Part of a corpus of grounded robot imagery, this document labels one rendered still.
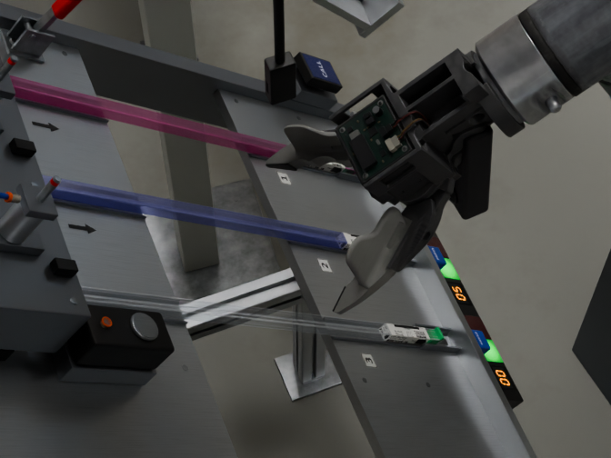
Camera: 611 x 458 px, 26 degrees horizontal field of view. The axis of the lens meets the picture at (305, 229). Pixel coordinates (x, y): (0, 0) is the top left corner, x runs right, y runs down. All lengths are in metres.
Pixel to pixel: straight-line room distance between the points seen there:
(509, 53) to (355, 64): 1.52
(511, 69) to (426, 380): 0.42
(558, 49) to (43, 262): 0.39
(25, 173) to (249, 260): 1.27
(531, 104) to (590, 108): 1.50
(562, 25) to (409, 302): 0.47
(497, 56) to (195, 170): 1.06
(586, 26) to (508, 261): 1.33
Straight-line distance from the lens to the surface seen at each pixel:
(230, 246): 2.25
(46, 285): 0.93
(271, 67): 1.02
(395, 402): 1.24
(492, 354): 1.44
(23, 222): 0.91
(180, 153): 1.94
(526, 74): 0.97
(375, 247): 1.01
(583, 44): 0.97
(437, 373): 1.32
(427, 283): 1.40
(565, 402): 2.16
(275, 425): 2.11
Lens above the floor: 1.94
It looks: 58 degrees down
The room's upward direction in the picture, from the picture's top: straight up
